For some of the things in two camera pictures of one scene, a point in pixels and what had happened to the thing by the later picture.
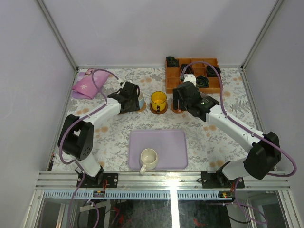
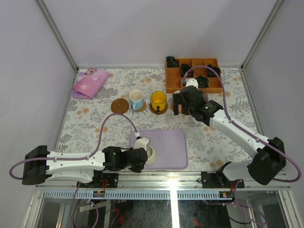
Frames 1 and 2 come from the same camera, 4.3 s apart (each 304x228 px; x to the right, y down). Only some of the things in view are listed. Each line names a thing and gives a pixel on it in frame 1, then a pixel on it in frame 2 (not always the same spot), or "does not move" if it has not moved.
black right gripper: [175, 98] does not move
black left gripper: [132, 95] to [141, 157]
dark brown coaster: [155, 112] does not move
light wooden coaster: [143, 108] does not move
